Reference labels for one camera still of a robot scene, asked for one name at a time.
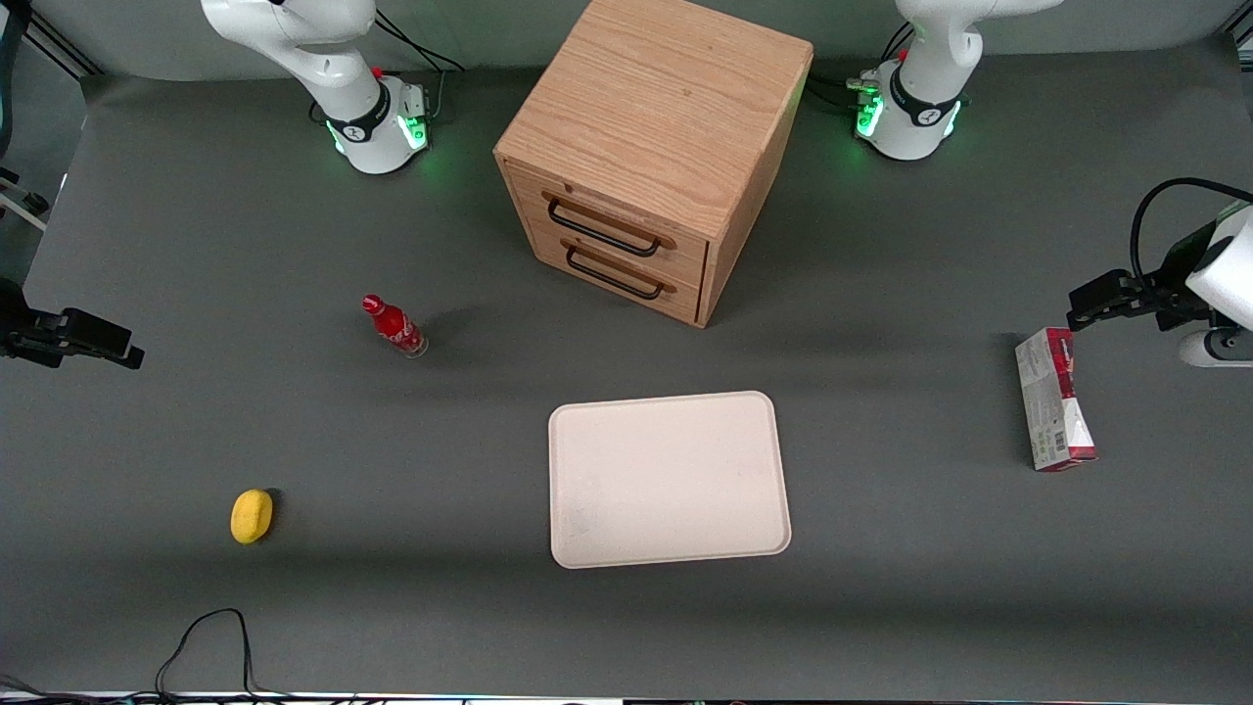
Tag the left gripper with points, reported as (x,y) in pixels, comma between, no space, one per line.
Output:
(1163,295)

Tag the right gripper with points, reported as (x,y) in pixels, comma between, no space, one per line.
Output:
(22,335)

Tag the red cookie box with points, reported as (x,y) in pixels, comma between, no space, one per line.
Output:
(1052,411)

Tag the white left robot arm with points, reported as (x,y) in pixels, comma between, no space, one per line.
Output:
(920,59)

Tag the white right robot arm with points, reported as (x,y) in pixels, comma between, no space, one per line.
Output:
(323,49)

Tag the beige plastic tray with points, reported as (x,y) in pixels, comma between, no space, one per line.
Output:
(666,480)

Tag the white and black clamp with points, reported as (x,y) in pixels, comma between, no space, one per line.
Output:
(22,201)

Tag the yellow lemon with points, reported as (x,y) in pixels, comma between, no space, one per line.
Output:
(252,516)

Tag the red cola bottle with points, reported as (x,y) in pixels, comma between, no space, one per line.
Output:
(394,326)

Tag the wooden drawer front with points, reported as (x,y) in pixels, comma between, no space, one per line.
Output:
(626,211)
(675,299)

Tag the wooden drawer cabinet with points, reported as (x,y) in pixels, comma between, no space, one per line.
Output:
(656,108)

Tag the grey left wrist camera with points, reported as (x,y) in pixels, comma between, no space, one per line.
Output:
(1219,350)

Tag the black frame bar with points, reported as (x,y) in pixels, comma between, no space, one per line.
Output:
(64,44)

